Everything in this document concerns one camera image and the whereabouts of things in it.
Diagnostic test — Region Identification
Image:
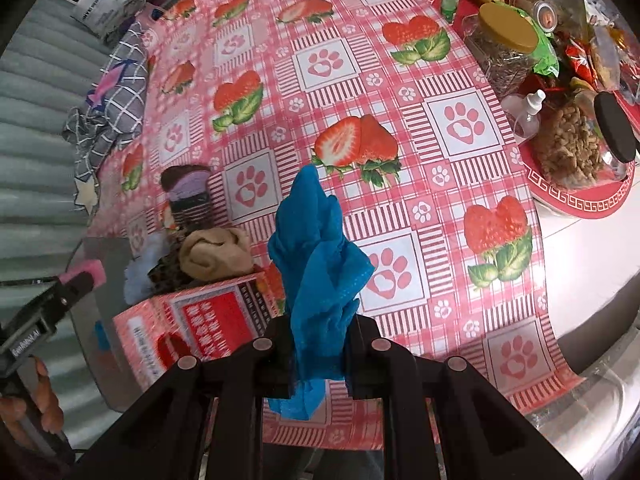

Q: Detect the green corduroy sofa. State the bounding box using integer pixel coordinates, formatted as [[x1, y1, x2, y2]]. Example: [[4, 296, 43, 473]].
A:
[[0, 0, 116, 451]]

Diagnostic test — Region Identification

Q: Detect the jar with yellow lid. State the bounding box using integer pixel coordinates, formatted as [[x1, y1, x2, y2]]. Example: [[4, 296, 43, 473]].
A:
[[462, 2, 538, 99]]

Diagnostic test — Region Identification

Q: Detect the blue mesh cloth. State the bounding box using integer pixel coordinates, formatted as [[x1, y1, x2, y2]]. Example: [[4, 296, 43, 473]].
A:
[[268, 165, 373, 420]]

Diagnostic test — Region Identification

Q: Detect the pink red cardboard box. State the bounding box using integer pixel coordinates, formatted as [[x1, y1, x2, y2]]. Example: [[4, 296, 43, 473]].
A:
[[114, 272, 279, 390]]

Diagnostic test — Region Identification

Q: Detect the pink strawberry paw tablecloth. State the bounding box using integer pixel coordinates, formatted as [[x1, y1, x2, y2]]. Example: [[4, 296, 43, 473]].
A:
[[90, 0, 579, 413]]

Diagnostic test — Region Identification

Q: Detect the dark brown purple knit item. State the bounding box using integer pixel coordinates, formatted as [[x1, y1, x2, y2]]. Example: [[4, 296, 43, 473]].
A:
[[160, 165, 214, 231]]

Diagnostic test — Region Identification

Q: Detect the pink fuzzy cloth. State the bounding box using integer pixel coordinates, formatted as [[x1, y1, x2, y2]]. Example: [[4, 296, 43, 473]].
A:
[[58, 259, 106, 288]]

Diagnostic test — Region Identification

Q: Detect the light blue fluffy cloth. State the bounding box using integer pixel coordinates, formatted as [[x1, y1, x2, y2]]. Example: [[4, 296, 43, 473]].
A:
[[124, 231, 169, 306]]

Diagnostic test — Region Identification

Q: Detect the leopard print scarf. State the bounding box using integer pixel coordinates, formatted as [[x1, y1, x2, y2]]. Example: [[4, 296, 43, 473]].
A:
[[148, 250, 193, 295]]

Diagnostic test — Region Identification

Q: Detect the person's left hand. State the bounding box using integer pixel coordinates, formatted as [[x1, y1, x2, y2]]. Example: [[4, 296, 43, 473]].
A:
[[0, 356, 65, 436]]

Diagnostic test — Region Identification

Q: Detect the small clear spray bottle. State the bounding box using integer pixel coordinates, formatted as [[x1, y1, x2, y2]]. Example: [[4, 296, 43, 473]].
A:
[[500, 89, 546, 144]]

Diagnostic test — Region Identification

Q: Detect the jar of nuts black lid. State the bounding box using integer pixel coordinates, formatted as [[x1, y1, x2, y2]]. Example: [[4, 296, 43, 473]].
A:
[[530, 90, 636, 192]]

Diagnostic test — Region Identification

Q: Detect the grey plaid star blanket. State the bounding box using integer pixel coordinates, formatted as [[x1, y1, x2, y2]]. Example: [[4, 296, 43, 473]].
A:
[[62, 22, 149, 216]]

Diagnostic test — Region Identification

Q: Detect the beige cloth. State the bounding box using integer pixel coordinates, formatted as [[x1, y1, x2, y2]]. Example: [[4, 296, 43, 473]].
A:
[[179, 228, 254, 282]]

